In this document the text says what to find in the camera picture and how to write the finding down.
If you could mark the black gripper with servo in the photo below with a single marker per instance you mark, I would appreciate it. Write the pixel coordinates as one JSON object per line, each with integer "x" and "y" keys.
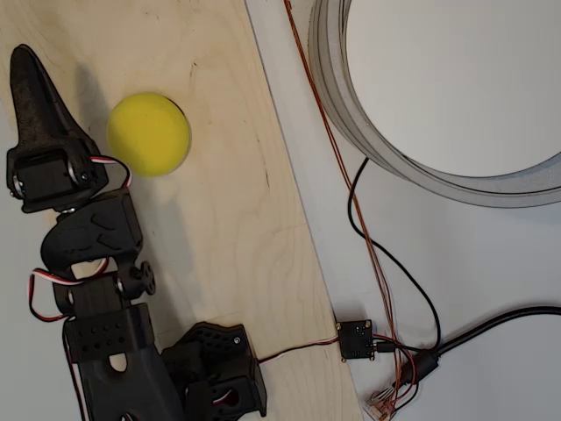
{"x": 46, "y": 173}

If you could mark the yellow foam ball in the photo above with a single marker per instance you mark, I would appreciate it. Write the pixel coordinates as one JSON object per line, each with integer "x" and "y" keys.
{"x": 149, "y": 133}

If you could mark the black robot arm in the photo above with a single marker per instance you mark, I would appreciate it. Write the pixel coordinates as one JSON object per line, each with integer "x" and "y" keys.
{"x": 109, "y": 333}

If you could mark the light plywood board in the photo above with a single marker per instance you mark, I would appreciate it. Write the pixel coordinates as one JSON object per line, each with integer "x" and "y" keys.
{"x": 219, "y": 219}

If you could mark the large grey round rim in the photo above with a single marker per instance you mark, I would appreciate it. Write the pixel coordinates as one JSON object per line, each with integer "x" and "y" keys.
{"x": 333, "y": 87}

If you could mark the small black controller board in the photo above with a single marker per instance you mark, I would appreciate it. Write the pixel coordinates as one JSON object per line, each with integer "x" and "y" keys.
{"x": 356, "y": 340}

